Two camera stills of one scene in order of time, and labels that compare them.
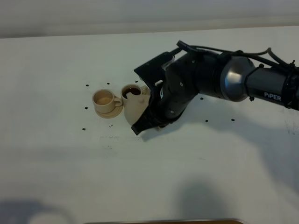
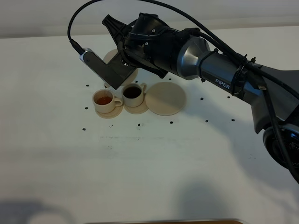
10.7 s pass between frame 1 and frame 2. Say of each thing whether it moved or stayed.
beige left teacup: stayed
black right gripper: moved
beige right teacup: stayed
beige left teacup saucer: stayed
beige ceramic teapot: moved
